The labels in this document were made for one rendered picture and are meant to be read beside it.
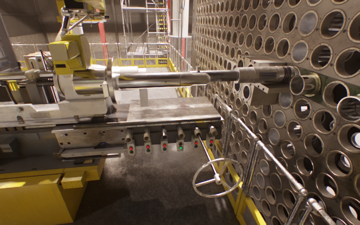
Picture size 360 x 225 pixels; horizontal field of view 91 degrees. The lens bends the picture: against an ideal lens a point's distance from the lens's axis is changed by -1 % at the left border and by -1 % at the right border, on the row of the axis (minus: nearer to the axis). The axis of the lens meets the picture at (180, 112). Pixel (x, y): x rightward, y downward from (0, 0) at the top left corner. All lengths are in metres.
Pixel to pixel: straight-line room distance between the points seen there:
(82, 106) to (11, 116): 0.75
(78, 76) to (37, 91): 0.95
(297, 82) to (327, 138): 0.63
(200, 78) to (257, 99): 1.19
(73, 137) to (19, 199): 0.69
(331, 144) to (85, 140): 2.42
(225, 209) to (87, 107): 1.82
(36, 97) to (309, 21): 3.11
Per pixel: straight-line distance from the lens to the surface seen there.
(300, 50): 2.64
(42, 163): 2.33
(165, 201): 2.35
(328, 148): 2.27
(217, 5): 5.08
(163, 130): 1.85
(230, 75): 2.05
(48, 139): 2.29
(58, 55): 1.37
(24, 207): 2.40
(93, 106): 1.85
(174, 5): 9.15
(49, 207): 2.32
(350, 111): 2.01
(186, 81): 1.55
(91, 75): 1.56
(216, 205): 2.37
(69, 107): 1.93
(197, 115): 2.05
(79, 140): 2.15
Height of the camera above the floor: 1.89
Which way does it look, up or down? 27 degrees down
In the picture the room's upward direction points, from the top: 1 degrees clockwise
